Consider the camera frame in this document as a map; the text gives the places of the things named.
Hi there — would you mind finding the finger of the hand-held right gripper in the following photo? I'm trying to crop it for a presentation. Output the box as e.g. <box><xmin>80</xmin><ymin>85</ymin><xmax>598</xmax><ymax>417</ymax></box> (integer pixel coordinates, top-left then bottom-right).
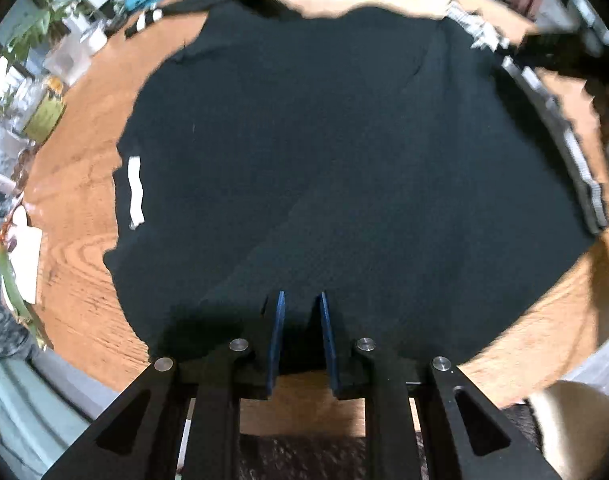
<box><xmin>515</xmin><ymin>32</ymin><xmax>574</xmax><ymax>70</ymax></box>

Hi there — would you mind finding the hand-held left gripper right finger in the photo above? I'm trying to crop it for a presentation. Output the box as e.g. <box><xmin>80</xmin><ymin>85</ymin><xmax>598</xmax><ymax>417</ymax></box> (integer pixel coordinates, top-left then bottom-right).
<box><xmin>317</xmin><ymin>291</ymin><xmax>565</xmax><ymax>480</ymax></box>

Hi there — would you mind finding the orange green artificial flower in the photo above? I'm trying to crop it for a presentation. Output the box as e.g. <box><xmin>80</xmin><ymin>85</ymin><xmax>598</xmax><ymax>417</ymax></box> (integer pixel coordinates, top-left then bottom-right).
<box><xmin>0</xmin><ymin>200</ymin><xmax>48</xmax><ymax>348</ymax></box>

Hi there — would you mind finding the person's dark tweed garment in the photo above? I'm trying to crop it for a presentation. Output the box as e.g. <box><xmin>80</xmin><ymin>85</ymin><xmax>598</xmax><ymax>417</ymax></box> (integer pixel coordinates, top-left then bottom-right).
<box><xmin>237</xmin><ymin>402</ymin><xmax>540</xmax><ymax>480</ymax></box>

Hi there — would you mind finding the beige cloth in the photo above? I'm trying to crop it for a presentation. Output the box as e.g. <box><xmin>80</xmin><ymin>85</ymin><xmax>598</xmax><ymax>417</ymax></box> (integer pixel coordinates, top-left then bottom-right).
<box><xmin>527</xmin><ymin>380</ymin><xmax>609</xmax><ymax>480</ymax></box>

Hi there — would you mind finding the pale green sofa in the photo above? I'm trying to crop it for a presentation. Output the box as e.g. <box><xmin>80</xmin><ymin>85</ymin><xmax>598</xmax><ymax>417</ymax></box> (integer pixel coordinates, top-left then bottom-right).
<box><xmin>0</xmin><ymin>350</ymin><xmax>110</xmax><ymax>476</ymax></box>

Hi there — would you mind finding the green plant in glass vase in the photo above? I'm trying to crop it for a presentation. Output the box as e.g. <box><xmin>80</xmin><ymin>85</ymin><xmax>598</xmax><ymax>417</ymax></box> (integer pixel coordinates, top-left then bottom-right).
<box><xmin>4</xmin><ymin>0</ymin><xmax>110</xmax><ymax>87</ymax></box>

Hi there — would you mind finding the black sweater with white stripes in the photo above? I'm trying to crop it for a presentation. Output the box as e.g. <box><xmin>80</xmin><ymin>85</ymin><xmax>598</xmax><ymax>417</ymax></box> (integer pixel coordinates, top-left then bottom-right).
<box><xmin>103</xmin><ymin>0</ymin><xmax>609</xmax><ymax>401</ymax></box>

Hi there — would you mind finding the white enamel mug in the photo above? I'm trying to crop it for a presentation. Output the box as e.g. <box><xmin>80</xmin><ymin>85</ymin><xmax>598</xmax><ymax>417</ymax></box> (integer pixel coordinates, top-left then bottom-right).
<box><xmin>82</xmin><ymin>22</ymin><xmax>109</xmax><ymax>55</ymax></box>

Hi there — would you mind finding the large clear glass jar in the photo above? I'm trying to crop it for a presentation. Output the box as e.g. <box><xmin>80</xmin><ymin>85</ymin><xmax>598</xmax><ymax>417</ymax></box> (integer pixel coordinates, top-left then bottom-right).
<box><xmin>0</xmin><ymin>127</ymin><xmax>30</xmax><ymax>181</ymax></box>

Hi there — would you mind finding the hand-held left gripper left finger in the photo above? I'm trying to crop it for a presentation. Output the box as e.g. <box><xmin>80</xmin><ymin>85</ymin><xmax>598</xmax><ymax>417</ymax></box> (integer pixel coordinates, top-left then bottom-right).
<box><xmin>44</xmin><ymin>290</ymin><xmax>288</xmax><ymax>480</ymax></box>

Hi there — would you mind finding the glass jar with green label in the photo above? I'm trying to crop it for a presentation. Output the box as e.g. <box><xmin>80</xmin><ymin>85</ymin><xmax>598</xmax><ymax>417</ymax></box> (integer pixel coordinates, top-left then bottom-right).
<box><xmin>24</xmin><ymin>87</ymin><xmax>68</xmax><ymax>142</ymax></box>

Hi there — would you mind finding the white paper sheet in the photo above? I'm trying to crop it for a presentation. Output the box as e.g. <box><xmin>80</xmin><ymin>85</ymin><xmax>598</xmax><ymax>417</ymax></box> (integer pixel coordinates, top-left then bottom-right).
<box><xmin>7</xmin><ymin>207</ymin><xmax>44</xmax><ymax>306</ymax></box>

